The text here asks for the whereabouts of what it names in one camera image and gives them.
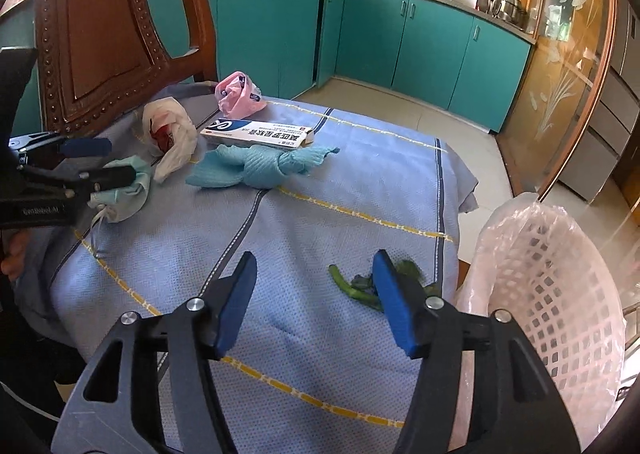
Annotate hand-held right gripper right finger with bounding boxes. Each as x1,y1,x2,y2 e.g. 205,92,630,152
372,249,583,454

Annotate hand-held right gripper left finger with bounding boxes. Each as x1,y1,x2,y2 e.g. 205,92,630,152
62,251,258,454

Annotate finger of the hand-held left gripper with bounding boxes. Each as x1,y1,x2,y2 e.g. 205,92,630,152
9,133,113,160
17,165,137,197

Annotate pale blue face mask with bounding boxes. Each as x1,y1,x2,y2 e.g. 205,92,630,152
90,157,151,255

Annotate green vegetable leaf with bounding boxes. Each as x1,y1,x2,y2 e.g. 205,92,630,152
350,259,443,297

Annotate green vegetable stem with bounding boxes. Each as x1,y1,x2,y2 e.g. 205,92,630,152
328,264,383,311

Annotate white plastic bag red print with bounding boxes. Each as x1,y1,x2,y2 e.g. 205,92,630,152
141,97,198,183

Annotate teal knitted cloth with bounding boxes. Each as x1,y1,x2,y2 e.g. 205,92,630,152
186,144,341,190

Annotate white plastic waste basket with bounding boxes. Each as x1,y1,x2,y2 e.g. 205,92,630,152
455,191,626,454

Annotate white medicine box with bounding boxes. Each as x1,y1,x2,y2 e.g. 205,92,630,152
200,118,316,151

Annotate pink plastic bag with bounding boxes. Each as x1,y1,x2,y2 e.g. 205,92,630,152
215,72,268,118

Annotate person's left hand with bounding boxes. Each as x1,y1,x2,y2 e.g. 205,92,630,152
0,234,26,280

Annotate carved wooden chair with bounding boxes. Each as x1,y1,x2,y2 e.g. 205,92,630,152
32,0,218,137

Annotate blue checked cloth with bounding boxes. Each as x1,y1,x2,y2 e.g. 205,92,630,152
12,82,481,452

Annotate teal base cabinets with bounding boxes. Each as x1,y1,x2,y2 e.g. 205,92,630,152
0,0,533,135

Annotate grey refrigerator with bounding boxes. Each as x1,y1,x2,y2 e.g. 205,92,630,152
557,0,640,202

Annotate etched glass sliding door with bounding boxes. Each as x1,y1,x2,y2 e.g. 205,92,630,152
500,0,618,195

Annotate steel stockpot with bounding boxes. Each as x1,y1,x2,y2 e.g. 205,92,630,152
490,0,528,28

